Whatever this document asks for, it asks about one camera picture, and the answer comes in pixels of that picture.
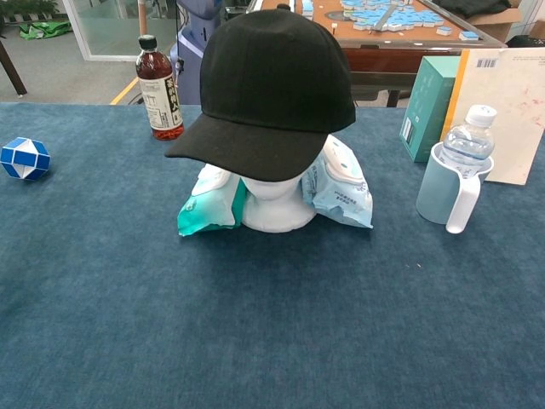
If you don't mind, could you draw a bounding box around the black baseball cap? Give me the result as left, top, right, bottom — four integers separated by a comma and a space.
164, 3, 357, 182

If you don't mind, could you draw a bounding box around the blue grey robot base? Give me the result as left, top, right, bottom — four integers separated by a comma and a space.
169, 0, 226, 107

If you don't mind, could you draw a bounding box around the white foam mannequin head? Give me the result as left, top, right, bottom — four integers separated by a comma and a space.
240, 168, 318, 233

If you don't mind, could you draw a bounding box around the green wet wipes pack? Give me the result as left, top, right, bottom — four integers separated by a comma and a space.
176, 164, 249, 237

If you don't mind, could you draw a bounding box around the light blue wet wipes pack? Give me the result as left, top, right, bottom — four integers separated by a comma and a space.
300, 135, 374, 230

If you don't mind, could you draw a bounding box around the blue felt tablecloth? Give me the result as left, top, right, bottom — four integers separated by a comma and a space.
0, 101, 545, 409

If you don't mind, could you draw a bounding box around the brown tea bottle black cap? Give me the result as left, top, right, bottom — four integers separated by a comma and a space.
135, 35, 186, 141

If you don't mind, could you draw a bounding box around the teal cardboard box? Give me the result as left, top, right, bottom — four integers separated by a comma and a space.
399, 55, 462, 164

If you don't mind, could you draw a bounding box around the brown mahjong table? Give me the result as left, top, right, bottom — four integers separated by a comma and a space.
246, 0, 508, 108

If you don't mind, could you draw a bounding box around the clear plastic water bottle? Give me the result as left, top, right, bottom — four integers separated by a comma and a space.
438, 104, 498, 179

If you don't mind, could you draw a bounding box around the white framed glass partition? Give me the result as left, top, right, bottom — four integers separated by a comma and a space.
62, 0, 180, 62

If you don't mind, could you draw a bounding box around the blue white snake puzzle ball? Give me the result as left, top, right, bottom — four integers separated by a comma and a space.
0, 136, 52, 181

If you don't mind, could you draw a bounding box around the cream book orange spine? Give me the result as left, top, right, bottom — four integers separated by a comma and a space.
439, 47, 545, 186

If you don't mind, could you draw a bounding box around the black cloth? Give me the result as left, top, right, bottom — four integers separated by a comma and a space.
432, 0, 512, 19

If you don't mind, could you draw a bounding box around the green bag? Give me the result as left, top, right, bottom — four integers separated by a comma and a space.
19, 20, 73, 42

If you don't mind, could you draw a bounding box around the brown cardboard box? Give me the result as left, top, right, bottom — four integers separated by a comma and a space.
463, 0, 545, 43

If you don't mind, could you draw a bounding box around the dark table leg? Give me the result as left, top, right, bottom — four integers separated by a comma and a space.
0, 40, 28, 97

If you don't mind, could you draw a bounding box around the light blue cup white handle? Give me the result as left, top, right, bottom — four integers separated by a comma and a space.
415, 141, 495, 234

